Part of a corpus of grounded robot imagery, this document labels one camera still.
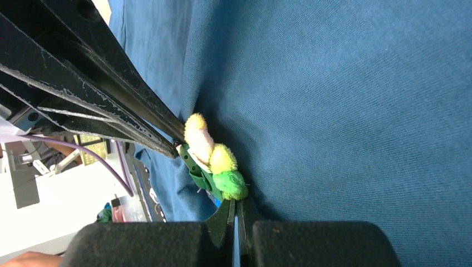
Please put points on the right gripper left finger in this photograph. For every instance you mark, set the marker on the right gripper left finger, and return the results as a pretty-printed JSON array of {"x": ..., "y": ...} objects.
[{"x": 208, "y": 243}]

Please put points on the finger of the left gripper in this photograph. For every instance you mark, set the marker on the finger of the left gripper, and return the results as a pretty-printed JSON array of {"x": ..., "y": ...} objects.
[
  {"x": 87, "y": 42},
  {"x": 25, "y": 60}
]

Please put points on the person's bare hand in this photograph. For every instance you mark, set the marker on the person's bare hand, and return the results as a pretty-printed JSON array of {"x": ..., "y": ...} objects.
[{"x": 34, "y": 259}]

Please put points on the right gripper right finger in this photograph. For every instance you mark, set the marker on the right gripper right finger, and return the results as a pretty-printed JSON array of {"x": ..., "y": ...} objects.
[{"x": 310, "y": 243}]

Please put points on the colourful plush flower brooch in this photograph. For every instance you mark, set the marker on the colourful plush flower brooch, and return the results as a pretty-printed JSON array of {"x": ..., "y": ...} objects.
[{"x": 212, "y": 166}]

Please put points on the blue t-shirt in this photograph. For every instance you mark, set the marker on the blue t-shirt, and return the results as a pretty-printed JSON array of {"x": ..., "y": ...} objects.
[{"x": 335, "y": 110}]

